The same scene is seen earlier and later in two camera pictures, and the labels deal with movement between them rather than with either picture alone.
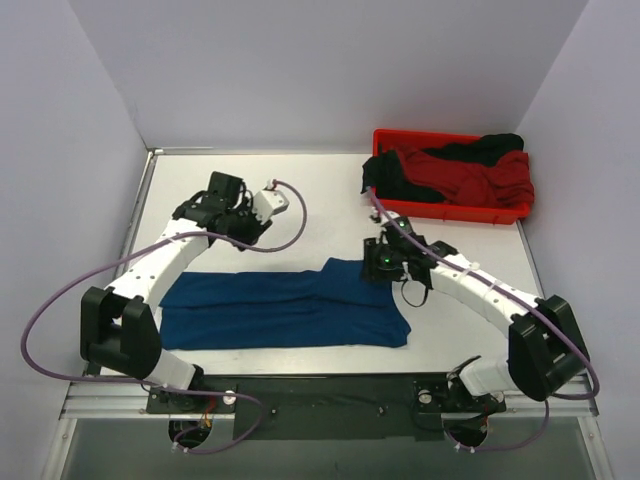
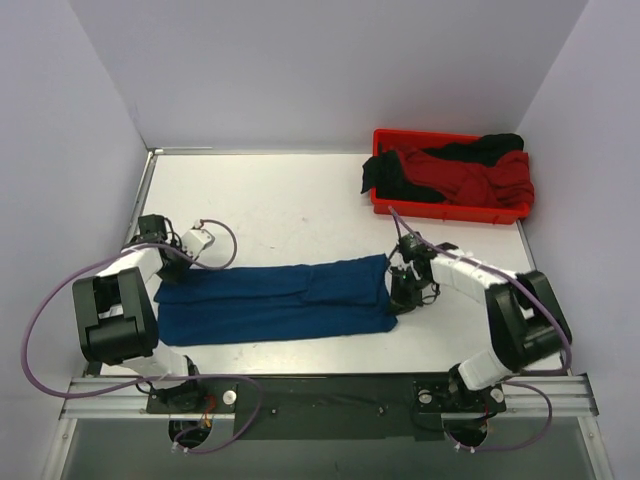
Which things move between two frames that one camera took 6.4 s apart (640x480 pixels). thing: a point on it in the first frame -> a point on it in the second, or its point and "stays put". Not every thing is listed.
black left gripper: [248, 230] -> [173, 270]
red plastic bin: [505, 213] stays put
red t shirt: [505, 183] stays put
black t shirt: [385, 175] stays put
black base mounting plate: [330, 407] stays put
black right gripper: [375, 265] -> [401, 292]
